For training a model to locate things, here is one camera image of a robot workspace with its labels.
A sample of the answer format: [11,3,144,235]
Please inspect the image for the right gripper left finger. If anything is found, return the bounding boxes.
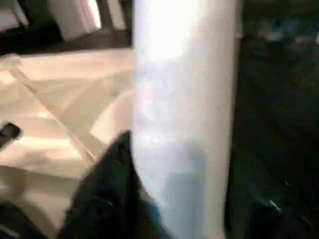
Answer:
[57,129,167,239]

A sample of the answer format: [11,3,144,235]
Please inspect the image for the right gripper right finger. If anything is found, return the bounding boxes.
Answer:
[223,192,319,239]

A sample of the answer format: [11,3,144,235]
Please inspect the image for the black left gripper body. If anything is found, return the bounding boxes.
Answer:
[0,122,23,149]

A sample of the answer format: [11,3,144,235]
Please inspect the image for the white plastic table top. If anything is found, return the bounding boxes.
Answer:
[0,47,136,239]

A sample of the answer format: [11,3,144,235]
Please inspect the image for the white plastic table leg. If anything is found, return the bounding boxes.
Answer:
[131,0,243,239]

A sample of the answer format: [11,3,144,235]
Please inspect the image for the white sideboard cabinet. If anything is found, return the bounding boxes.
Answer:
[0,0,133,43]

